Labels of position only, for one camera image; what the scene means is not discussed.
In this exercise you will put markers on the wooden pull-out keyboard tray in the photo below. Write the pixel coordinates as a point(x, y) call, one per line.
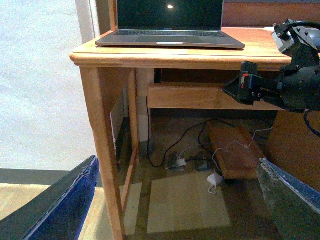
point(176, 95)

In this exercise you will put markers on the wooden desk with hutch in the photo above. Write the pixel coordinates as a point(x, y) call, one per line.
point(105, 72)

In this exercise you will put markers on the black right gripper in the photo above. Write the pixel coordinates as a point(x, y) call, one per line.
point(297, 88)

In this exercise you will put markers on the white power adapter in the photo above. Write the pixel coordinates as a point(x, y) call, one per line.
point(215, 179)

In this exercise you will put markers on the grey open laptop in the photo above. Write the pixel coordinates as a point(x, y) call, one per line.
point(170, 23)

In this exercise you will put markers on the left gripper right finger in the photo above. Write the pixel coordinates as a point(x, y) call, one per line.
point(294, 206)

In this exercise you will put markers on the wooden rolling footrest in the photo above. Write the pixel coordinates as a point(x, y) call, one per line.
point(235, 152)

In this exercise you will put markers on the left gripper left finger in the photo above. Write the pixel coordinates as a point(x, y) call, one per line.
point(58, 213)

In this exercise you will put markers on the white plug adapter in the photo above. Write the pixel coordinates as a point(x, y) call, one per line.
point(181, 162)

